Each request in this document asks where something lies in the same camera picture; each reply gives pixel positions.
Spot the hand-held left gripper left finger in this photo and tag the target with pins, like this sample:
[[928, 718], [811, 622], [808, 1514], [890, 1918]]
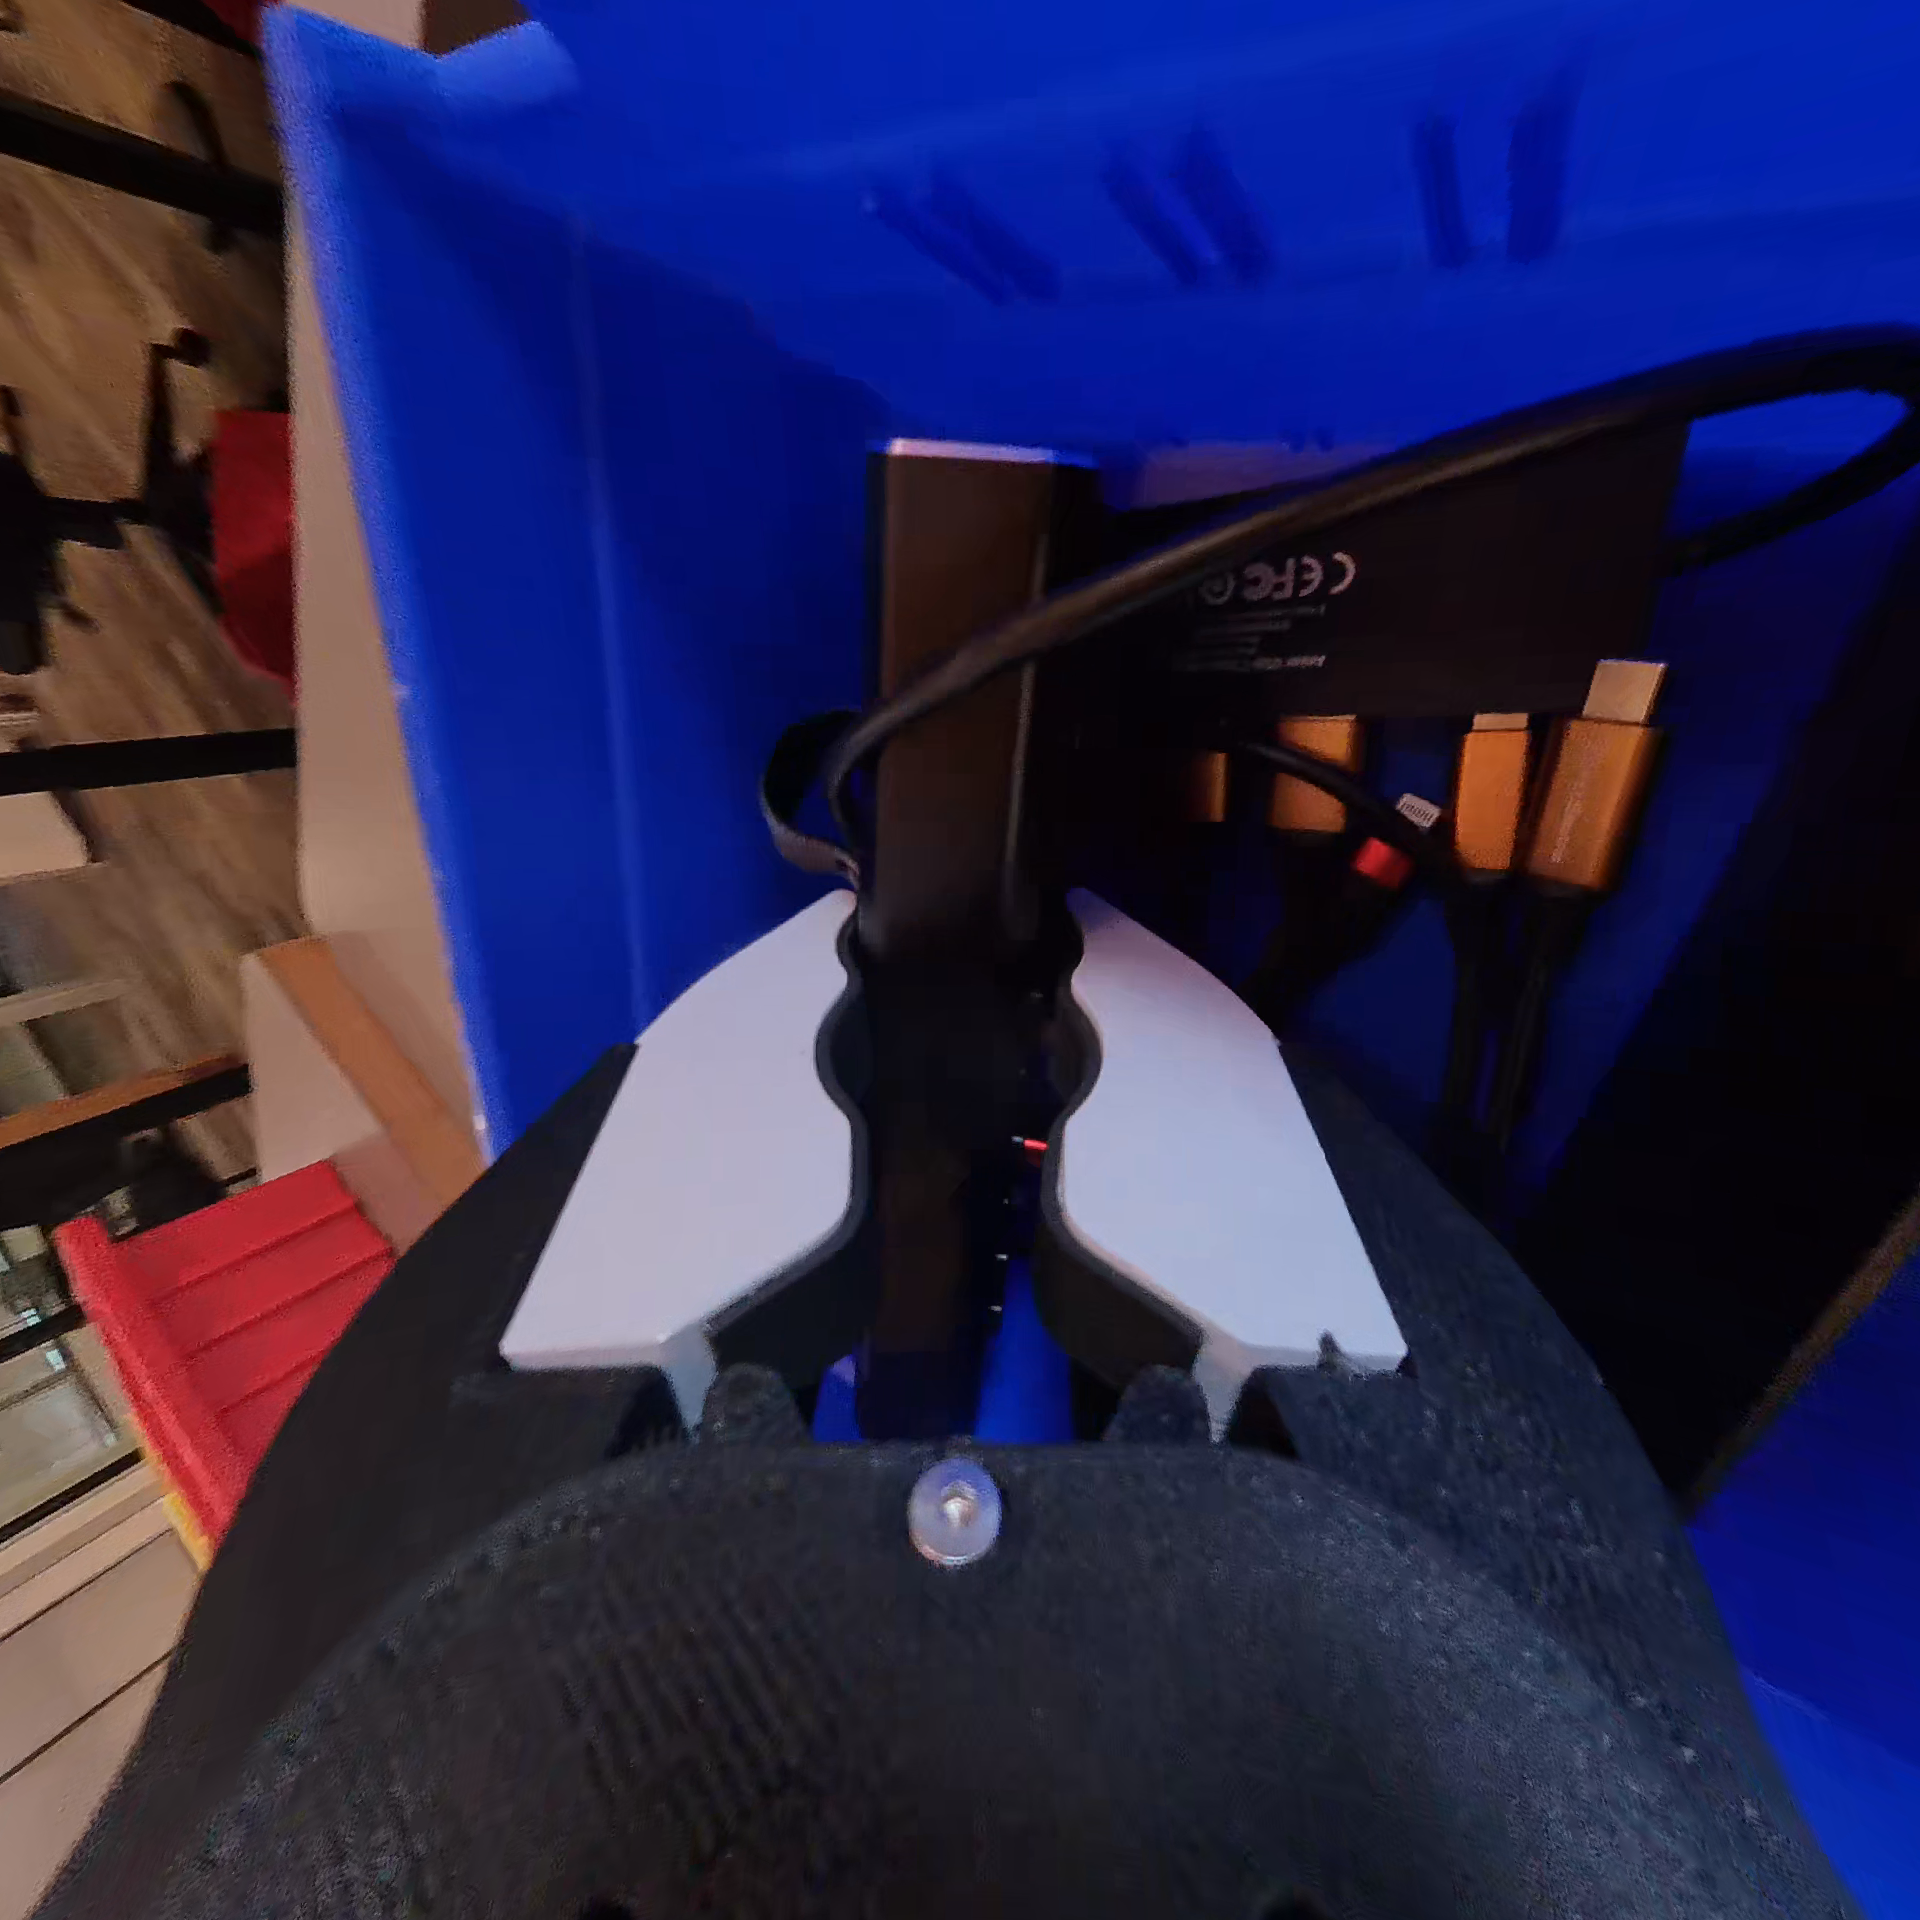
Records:
[[706, 1172]]

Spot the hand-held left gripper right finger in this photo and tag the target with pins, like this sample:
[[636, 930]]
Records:
[[1214, 1172]]

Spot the blue plastic bin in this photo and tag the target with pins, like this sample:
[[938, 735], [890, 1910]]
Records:
[[675, 599]]

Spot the slim black USB hub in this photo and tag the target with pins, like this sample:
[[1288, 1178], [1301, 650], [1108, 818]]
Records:
[[1424, 630]]

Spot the black bin divider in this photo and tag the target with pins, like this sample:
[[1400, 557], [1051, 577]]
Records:
[[1724, 1126]]

